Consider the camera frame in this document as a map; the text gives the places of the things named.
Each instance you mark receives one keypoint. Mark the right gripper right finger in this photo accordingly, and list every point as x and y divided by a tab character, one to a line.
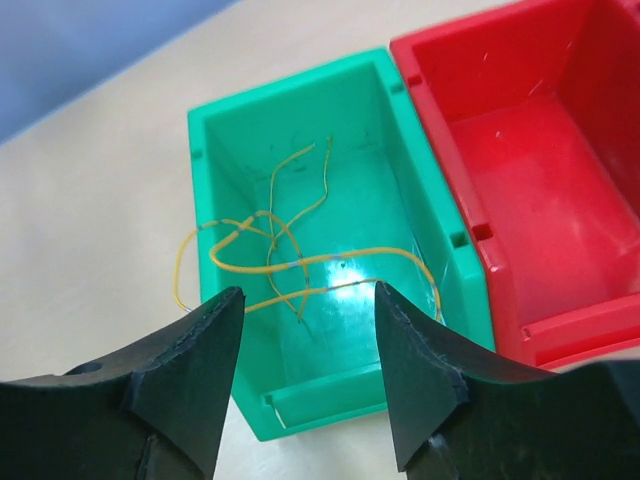
460	411

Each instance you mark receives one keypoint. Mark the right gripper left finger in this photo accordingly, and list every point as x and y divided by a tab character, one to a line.
154	409

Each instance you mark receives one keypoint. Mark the near green bin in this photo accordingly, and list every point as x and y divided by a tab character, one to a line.
307	192

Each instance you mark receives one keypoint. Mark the red bin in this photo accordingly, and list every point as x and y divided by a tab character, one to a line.
532	111

